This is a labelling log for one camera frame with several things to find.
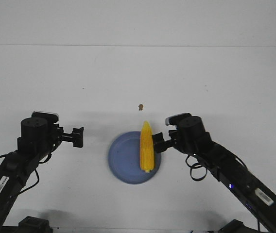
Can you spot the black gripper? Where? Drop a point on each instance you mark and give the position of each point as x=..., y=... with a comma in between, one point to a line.
x=59, y=136
x=160, y=145

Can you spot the yellow corn cob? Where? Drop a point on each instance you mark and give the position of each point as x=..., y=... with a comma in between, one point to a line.
x=146, y=149

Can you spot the blue round plate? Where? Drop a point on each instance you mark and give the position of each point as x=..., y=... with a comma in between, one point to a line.
x=124, y=160

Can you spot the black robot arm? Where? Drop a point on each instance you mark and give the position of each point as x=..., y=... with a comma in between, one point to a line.
x=40, y=136
x=190, y=138

